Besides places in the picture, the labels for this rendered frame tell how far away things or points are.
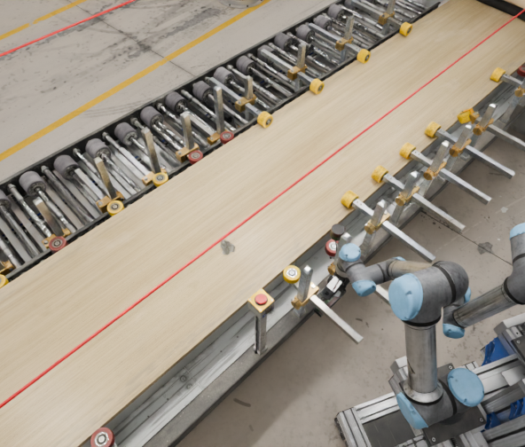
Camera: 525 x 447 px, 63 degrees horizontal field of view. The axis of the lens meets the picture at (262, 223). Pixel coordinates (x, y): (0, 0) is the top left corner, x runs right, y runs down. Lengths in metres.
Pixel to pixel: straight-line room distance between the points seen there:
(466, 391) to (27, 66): 4.72
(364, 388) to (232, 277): 1.20
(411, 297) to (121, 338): 1.21
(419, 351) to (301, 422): 1.45
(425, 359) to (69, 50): 4.63
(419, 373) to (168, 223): 1.34
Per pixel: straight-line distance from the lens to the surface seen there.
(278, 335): 2.08
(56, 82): 4.83
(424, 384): 1.45
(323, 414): 2.73
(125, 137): 2.76
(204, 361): 2.14
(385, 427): 2.57
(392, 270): 1.61
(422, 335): 1.33
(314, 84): 2.82
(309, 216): 2.18
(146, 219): 2.22
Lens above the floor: 2.65
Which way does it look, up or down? 55 degrees down
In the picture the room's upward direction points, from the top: 1 degrees clockwise
